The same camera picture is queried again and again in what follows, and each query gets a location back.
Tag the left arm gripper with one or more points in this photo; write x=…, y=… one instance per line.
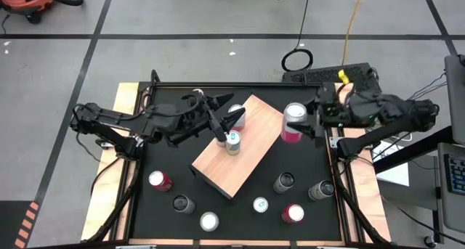
x=192, y=118

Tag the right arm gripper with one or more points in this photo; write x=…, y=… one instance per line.
x=334, y=111

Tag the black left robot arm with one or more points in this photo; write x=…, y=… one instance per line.
x=120, y=118

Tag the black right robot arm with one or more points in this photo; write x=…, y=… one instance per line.
x=399, y=111

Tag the silver can black top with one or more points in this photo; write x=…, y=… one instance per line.
x=284, y=182
x=321, y=190
x=183, y=204

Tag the wooden side board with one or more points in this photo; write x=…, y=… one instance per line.
x=105, y=198
x=367, y=198

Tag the white paper sheet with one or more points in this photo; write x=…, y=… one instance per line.
x=396, y=174

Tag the black desk beam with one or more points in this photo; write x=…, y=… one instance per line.
x=410, y=151

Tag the grey monitor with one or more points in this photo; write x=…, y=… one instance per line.
x=456, y=96

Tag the grey laptop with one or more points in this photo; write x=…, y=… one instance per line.
x=445, y=205

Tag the black caster wheel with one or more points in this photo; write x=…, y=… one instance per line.
x=429, y=241

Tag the orange shop vacuum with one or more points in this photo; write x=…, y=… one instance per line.
x=22, y=0

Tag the black mat orange stripes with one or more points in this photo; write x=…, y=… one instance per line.
x=11, y=223

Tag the silver mounting bracket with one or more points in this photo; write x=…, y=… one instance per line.
x=334, y=142
x=105, y=144

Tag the black table frame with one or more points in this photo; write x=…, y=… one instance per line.
x=276, y=85

